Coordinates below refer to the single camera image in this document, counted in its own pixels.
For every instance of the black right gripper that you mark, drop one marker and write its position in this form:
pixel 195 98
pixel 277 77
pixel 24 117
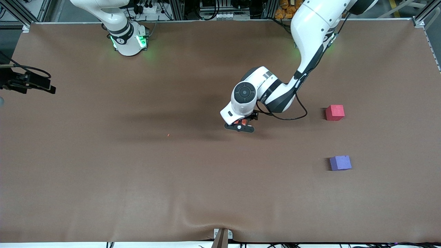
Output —
pixel 18 83

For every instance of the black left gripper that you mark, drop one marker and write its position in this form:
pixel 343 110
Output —
pixel 254 116

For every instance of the orange foam block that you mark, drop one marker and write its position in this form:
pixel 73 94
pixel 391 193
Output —
pixel 240 122

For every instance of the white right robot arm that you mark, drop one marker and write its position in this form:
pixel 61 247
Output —
pixel 125 43

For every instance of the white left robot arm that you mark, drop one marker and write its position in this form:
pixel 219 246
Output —
pixel 310 27

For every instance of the brown table mat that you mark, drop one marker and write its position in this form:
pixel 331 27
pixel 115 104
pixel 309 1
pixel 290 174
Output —
pixel 220 179

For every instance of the red foam block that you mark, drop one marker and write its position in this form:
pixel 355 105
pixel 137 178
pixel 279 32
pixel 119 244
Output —
pixel 335 112

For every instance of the purple foam block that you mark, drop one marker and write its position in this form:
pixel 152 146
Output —
pixel 340 163

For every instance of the white power strip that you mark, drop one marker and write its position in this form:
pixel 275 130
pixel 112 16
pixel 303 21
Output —
pixel 224 16

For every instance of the pile of orange items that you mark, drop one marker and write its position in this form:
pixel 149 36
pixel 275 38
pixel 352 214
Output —
pixel 286 12

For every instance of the brown wooden strip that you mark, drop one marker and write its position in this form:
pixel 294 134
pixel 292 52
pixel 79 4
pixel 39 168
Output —
pixel 220 241

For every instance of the white strip with black plugs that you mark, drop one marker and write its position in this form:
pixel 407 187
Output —
pixel 149 9

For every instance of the aluminium frame profile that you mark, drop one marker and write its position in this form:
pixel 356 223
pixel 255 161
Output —
pixel 24 24
pixel 419 22

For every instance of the small metal bracket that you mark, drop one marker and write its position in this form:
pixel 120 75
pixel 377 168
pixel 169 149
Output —
pixel 216 234

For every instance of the aluminium frame post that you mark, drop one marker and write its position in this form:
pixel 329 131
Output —
pixel 268 8
pixel 177 9

